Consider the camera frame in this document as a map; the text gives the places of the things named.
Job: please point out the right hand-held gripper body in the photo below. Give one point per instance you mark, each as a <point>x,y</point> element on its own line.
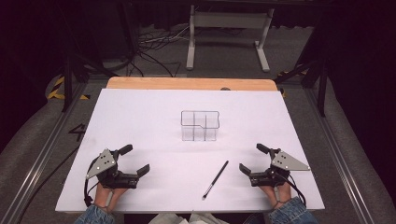
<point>286,163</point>

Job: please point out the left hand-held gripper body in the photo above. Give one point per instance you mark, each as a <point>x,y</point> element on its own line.
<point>107,174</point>

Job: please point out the person's left hand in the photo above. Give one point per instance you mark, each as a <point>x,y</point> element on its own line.
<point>104,196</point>

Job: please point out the person's right hand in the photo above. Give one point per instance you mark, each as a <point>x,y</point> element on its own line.
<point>280,194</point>

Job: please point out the white board table cover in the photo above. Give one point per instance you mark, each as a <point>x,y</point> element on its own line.
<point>174,174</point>

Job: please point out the black pen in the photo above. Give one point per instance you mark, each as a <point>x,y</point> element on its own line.
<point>215,179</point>

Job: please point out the black tape floor mark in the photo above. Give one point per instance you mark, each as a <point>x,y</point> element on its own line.
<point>79,130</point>

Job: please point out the clear acrylic organizer box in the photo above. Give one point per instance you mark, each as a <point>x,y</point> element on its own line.
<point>200,126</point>

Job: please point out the white cloth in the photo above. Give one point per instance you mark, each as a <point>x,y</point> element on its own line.
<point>190,219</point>

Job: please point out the black metal stand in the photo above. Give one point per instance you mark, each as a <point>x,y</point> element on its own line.
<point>67,81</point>
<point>322,90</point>

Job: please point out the yellow black floor tape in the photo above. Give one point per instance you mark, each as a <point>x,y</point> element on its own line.
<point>56,91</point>

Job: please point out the white metal stand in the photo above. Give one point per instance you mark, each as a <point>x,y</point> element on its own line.
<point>229,20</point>

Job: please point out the aluminium floor rail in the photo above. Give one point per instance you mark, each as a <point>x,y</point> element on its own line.
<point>40,158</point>
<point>339,158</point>

